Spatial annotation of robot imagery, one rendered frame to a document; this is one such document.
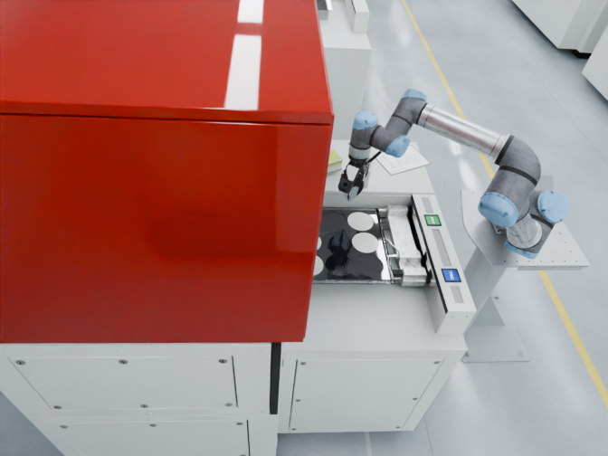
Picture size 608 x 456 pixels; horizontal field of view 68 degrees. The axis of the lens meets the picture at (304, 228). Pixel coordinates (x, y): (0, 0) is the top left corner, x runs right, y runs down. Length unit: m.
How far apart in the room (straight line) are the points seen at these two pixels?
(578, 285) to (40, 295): 2.93
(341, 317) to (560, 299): 1.82
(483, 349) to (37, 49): 2.39
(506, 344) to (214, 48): 2.32
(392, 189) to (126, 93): 1.35
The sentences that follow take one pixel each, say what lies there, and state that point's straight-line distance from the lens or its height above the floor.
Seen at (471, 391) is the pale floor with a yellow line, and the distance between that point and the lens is 2.54.
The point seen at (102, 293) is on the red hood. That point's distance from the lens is 0.93.
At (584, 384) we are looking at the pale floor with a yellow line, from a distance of 2.85.
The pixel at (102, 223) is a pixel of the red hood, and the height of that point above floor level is 1.60.
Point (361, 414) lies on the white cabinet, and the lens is 2.02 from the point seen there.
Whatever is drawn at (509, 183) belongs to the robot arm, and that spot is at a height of 1.33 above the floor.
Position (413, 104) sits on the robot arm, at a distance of 1.51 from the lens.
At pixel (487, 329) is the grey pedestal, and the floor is 0.01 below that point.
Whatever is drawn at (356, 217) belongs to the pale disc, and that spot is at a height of 0.90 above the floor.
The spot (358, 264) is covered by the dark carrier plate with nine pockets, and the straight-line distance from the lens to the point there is 1.62.
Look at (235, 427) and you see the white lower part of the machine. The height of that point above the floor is 0.73.
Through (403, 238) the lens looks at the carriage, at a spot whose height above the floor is 0.88.
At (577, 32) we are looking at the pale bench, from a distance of 6.11.
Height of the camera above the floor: 2.13
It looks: 46 degrees down
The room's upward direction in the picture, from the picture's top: 5 degrees clockwise
